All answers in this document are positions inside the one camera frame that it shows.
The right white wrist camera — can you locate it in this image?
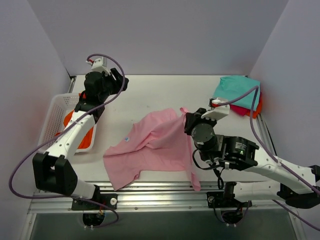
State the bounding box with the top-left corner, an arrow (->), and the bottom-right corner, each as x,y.
201,97 -> 230,121

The pink t shirt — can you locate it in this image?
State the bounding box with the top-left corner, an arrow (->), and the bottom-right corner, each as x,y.
103,107 -> 201,191

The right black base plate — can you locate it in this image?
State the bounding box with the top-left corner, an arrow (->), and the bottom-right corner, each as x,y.
206,191 -> 253,209

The orange folded t shirt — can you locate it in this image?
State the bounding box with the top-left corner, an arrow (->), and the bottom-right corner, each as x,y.
252,94 -> 263,119

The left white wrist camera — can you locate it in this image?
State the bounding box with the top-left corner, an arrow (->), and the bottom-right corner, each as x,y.
86,57 -> 111,76

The orange t shirt in basket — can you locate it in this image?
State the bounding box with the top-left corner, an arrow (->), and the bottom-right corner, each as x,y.
53,92 -> 96,153

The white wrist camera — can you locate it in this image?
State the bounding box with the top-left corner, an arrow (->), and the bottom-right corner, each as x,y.
201,97 -> 230,121
86,57 -> 111,76

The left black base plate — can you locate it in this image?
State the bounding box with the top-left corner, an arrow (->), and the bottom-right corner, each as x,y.
71,193 -> 118,211

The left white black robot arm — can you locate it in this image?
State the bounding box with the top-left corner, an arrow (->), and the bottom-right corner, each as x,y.
32,68 -> 129,210

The aluminium rail frame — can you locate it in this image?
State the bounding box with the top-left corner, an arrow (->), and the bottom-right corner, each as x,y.
26,76 -> 308,240

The teal folded t shirt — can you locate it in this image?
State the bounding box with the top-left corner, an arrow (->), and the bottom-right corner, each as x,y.
212,75 -> 261,111

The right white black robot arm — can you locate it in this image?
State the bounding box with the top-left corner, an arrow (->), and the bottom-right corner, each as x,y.
184,108 -> 320,209

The white plastic basket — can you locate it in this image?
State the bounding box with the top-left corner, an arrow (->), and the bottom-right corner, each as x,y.
38,95 -> 93,153

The magenta folded t shirt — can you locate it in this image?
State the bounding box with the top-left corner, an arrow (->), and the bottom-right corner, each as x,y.
230,92 -> 262,116

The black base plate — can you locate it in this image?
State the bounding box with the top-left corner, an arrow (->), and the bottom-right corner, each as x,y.
71,193 -> 118,211
206,191 -> 253,209

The right black thin cable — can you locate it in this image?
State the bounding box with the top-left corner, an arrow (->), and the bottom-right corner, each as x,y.
191,148 -> 227,191

